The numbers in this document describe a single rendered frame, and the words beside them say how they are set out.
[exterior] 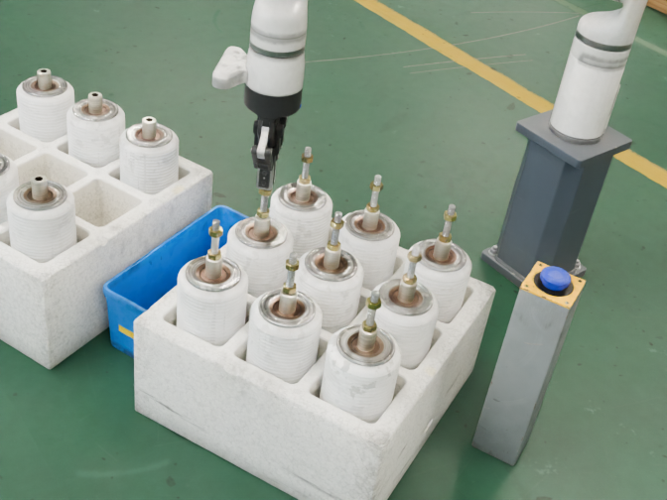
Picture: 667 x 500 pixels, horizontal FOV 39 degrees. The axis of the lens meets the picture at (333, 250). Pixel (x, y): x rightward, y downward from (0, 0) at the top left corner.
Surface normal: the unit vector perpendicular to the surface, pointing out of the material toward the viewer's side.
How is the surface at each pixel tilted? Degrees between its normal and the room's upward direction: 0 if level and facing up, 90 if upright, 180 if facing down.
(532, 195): 90
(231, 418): 90
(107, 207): 90
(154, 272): 88
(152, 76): 0
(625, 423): 0
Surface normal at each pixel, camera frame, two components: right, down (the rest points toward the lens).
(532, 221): -0.78, 0.30
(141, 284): 0.84, 0.37
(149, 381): -0.49, 0.48
